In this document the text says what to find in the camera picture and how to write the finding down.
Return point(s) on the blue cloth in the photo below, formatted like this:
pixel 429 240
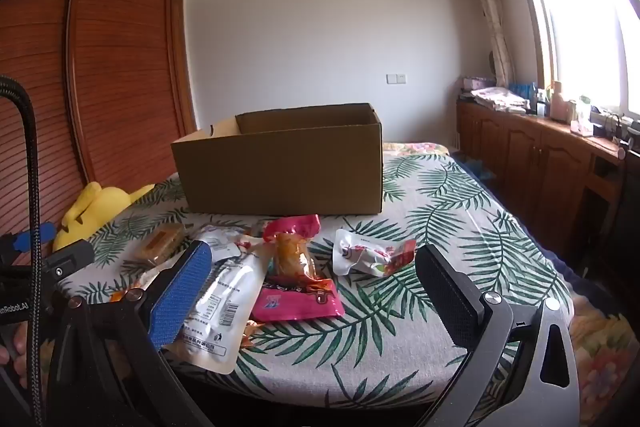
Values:
pixel 480 169

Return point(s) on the wooden framed window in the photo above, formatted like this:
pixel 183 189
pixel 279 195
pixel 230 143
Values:
pixel 580 22

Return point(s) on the yellow plush toy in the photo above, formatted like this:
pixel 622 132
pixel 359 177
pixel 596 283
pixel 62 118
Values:
pixel 95 212

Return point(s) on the leaf-print bed sheet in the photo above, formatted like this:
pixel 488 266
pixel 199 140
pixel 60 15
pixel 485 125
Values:
pixel 440 217

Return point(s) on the floral blanket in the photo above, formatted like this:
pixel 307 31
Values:
pixel 607 357

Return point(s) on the brown cardboard box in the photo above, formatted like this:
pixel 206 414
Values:
pixel 280 172

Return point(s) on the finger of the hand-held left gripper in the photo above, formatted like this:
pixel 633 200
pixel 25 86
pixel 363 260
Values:
pixel 27 237
pixel 70 257

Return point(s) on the small white red snack pouch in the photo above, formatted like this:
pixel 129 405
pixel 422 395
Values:
pixel 367 257

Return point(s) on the brown cake packet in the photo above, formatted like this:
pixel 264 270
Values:
pixel 160 243

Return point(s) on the pink box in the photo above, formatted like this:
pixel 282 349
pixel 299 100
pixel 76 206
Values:
pixel 477 83

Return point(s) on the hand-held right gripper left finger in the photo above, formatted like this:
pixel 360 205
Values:
pixel 182 294

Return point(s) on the blue box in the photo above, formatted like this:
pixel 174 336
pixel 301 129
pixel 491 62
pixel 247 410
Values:
pixel 522 91

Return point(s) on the folded floral cloth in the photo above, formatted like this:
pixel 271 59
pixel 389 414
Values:
pixel 500 98

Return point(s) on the wooden slatted wardrobe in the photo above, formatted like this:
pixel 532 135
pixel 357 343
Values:
pixel 115 72

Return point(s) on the green-capped bottle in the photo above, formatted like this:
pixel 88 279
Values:
pixel 583 114

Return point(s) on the low wooden cabinet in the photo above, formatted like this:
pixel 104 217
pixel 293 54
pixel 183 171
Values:
pixel 540 167

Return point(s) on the white red-print snack pouch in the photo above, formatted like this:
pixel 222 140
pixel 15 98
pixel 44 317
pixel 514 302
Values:
pixel 225 238

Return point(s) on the orange snack packet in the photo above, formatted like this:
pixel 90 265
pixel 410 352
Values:
pixel 251 333

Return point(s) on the person's left hand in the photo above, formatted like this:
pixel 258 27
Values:
pixel 11 352

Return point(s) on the white wall switch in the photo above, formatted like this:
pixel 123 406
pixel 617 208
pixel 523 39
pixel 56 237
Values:
pixel 396 79

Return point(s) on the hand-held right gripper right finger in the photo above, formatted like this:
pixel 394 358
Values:
pixel 450 302

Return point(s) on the large white snack pouch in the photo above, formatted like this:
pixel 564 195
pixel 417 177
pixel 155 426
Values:
pixel 227 307

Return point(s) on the pink container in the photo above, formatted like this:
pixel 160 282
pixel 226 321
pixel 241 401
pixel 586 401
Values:
pixel 561 104

